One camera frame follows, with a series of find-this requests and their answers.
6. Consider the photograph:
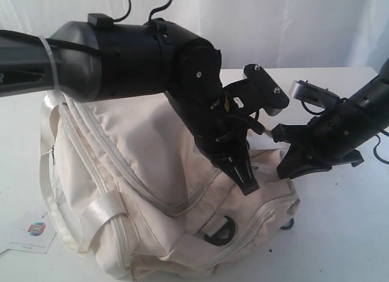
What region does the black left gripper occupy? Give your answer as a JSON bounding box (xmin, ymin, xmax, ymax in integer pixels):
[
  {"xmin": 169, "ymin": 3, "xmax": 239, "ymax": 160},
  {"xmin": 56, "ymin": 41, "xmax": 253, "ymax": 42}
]
[{"xmin": 185, "ymin": 93, "xmax": 260, "ymax": 194}]

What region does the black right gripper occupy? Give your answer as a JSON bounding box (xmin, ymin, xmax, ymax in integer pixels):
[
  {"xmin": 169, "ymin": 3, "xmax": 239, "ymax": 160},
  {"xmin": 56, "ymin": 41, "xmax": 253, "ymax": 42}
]
[{"xmin": 272, "ymin": 111, "xmax": 364, "ymax": 179}]

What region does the cream fabric duffel bag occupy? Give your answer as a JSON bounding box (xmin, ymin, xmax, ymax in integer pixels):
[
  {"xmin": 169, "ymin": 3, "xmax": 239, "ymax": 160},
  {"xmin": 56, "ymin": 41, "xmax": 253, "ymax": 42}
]
[{"xmin": 40, "ymin": 92, "xmax": 300, "ymax": 281}]

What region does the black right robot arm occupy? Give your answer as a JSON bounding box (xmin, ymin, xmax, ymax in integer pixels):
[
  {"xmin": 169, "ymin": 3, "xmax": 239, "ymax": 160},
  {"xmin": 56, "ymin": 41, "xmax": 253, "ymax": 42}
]
[{"xmin": 271, "ymin": 62, "xmax": 388, "ymax": 179}]

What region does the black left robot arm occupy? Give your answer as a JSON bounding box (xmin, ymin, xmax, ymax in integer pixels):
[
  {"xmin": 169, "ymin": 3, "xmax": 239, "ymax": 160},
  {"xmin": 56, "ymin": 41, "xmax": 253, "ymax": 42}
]
[{"xmin": 1, "ymin": 13, "xmax": 259, "ymax": 195}]

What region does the black tape roll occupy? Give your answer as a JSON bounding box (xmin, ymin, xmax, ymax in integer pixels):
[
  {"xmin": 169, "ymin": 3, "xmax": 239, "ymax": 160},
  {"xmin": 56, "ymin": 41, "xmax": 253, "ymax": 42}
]
[{"xmin": 280, "ymin": 218, "xmax": 295, "ymax": 230}]

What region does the white curtain backdrop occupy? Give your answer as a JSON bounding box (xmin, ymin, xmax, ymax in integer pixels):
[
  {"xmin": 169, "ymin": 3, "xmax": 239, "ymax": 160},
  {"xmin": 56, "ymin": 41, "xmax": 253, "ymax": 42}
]
[{"xmin": 1, "ymin": 0, "xmax": 388, "ymax": 70}]

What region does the white paper card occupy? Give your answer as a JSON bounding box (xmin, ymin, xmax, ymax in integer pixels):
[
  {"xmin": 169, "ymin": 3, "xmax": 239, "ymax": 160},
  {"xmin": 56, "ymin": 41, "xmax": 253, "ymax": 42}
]
[{"xmin": 1, "ymin": 211, "xmax": 56, "ymax": 254}]

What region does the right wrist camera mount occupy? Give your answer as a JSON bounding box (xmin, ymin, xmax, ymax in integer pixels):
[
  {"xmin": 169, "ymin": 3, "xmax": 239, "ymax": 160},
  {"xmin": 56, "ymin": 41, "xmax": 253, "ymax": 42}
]
[{"xmin": 289, "ymin": 80, "xmax": 340, "ymax": 116}]

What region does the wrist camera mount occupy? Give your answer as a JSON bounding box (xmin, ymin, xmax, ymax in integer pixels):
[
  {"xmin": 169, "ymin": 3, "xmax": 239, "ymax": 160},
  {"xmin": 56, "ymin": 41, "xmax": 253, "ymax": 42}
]
[
  {"xmin": 224, "ymin": 64, "xmax": 289, "ymax": 117},
  {"xmin": 289, "ymin": 80, "xmax": 340, "ymax": 116}
]

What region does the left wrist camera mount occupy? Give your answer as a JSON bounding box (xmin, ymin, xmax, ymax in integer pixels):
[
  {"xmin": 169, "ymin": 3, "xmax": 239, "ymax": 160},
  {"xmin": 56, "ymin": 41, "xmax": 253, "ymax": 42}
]
[{"xmin": 224, "ymin": 64, "xmax": 289, "ymax": 117}]

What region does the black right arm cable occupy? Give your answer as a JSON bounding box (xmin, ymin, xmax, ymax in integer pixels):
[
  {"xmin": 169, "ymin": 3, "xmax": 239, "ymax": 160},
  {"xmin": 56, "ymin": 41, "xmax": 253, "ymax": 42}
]
[{"xmin": 372, "ymin": 134, "xmax": 389, "ymax": 164}]

